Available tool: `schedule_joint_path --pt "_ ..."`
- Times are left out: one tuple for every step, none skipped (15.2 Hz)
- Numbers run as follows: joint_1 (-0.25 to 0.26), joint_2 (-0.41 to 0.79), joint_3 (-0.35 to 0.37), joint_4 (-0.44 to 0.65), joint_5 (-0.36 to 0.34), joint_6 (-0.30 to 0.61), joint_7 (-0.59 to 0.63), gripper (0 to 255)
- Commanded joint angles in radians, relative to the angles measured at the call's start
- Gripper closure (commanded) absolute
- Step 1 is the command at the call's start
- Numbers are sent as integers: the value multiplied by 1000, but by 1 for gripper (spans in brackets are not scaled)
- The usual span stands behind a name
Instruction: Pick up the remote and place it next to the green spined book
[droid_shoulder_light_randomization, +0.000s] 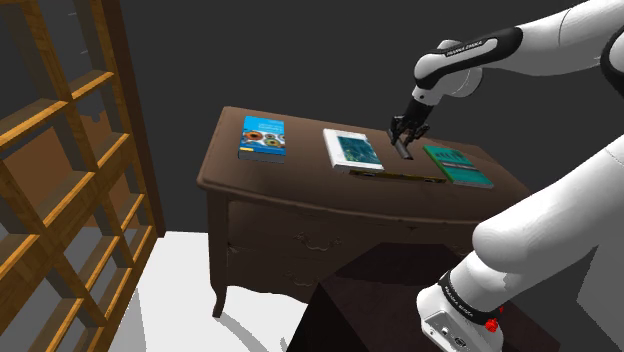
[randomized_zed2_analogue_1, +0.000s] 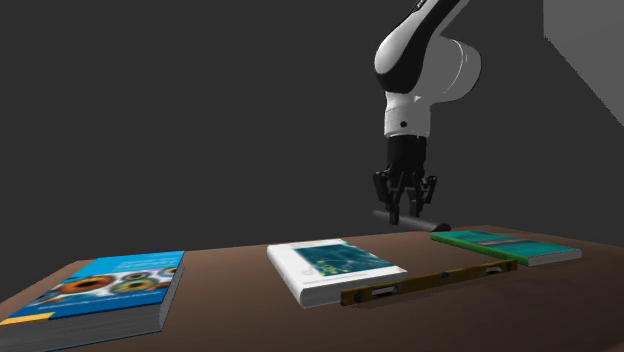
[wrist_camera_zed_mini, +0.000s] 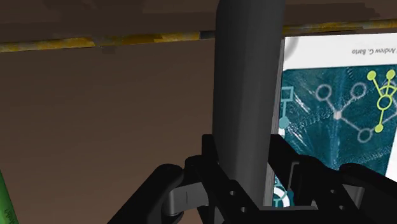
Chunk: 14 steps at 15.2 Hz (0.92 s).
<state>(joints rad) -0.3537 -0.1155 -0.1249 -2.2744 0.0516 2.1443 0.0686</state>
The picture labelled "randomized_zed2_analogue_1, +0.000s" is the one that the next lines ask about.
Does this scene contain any thick blue book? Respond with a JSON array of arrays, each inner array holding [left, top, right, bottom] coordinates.
[[0, 250, 186, 352]]

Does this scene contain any thin green book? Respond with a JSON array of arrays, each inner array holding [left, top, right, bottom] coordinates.
[[429, 229, 583, 267]]

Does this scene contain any grey rod with black end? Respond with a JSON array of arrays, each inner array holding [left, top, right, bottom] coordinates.
[[372, 209, 453, 233]]

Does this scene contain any white book with teal cover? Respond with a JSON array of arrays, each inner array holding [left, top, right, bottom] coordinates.
[[266, 238, 409, 310]]

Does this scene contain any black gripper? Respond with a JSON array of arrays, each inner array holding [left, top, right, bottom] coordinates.
[[372, 135, 439, 226]]

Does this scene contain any yellow spirit level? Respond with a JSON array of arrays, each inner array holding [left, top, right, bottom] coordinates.
[[340, 259, 519, 307]]

